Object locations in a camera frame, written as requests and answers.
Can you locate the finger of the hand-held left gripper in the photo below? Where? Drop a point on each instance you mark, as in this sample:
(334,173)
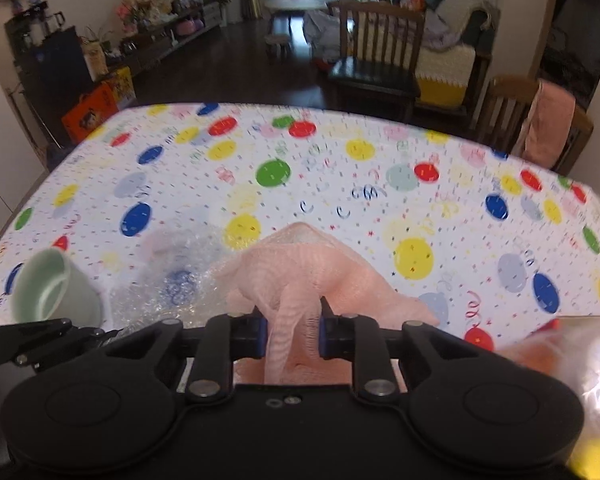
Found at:
(30,340)

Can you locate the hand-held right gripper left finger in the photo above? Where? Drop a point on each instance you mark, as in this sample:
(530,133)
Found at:
(260,335)

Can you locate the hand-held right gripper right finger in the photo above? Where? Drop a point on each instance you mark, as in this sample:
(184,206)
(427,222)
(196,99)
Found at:
(323,335)

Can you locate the pink mesh bath pouf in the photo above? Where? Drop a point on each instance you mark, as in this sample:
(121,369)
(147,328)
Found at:
(305,265)

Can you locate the clear bubble wrap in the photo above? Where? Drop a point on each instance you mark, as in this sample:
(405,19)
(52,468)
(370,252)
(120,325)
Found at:
(180,280)

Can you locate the mint green mug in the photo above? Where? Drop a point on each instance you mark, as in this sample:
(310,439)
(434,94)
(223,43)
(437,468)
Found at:
(75,300)

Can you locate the white cabinet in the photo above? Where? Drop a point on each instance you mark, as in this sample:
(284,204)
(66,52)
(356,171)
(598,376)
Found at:
(5,160)

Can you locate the orange printed box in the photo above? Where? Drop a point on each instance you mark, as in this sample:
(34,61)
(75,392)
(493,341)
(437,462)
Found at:
(90,115)

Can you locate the dark wooden slat chair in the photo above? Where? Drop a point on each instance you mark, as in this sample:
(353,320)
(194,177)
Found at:
(374,72)

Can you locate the black cabinet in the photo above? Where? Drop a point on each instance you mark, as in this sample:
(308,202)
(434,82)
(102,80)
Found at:
(60,60)

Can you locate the brown wooden chair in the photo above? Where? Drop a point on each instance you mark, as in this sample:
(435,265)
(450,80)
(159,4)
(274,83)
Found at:
(499,105)

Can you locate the small wooden stool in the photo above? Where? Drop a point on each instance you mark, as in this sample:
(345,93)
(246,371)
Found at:
(278,40)

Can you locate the sofa with blankets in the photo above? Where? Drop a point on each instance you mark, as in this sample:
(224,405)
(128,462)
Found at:
(444,65)

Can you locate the grey cloth bundle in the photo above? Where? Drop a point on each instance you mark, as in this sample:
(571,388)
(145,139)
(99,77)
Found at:
(320,30)

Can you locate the low wooden media bench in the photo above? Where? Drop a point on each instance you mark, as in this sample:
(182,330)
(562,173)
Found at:
(155,42)

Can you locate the pink towel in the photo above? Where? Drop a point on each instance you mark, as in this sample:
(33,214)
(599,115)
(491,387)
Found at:
(549,120)

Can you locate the round white table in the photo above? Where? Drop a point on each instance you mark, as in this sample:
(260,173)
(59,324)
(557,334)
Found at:
(295,3)

